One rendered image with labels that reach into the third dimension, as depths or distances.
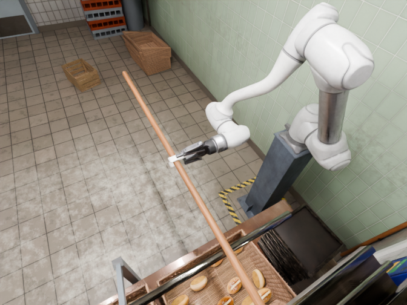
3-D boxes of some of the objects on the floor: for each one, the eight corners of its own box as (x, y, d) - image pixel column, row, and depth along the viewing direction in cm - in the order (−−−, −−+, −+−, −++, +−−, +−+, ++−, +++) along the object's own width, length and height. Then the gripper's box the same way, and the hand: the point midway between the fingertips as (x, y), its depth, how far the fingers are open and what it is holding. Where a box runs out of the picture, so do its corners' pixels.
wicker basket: (143, 77, 341) (140, 60, 319) (127, 59, 368) (123, 42, 346) (171, 68, 360) (170, 51, 338) (154, 52, 386) (152, 35, 365)
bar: (241, 272, 188) (294, 216, 95) (78, 378, 145) (-114, 466, 52) (221, 238, 204) (249, 161, 111) (68, 324, 161) (-92, 319, 68)
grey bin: (148, 29, 434) (143, -4, 391) (128, 32, 421) (122, -1, 378) (141, 20, 454) (136, -12, 410) (122, 23, 441) (115, -10, 397)
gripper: (218, 140, 107) (171, 158, 99) (215, 160, 119) (173, 178, 112) (210, 129, 111) (165, 146, 103) (208, 150, 123) (167, 166, 116)
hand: (175, 160), depth 108 cm, fingers closed on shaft, 3 cm apart
